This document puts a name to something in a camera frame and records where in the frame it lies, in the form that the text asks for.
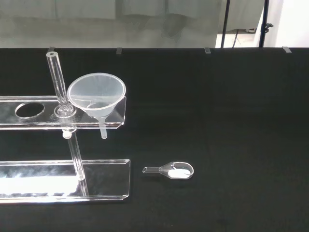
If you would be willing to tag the glass weighing funnel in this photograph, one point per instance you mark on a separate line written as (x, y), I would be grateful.
(178, 173)

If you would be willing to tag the clear acrylic funnel stand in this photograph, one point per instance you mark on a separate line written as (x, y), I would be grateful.
(103, 178)

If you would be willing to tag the black bench cloth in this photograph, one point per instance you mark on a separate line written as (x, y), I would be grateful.
(241, 120)

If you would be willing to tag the thin black tripod pole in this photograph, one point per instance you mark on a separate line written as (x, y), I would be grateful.
(225, 21)

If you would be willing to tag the black stand pole with knob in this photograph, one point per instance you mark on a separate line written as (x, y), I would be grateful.
(265, 14)

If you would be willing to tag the clear cloth clip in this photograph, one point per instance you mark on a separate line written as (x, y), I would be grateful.
(119, 50)
(52, 48)
(286, 50)
(207, 50)

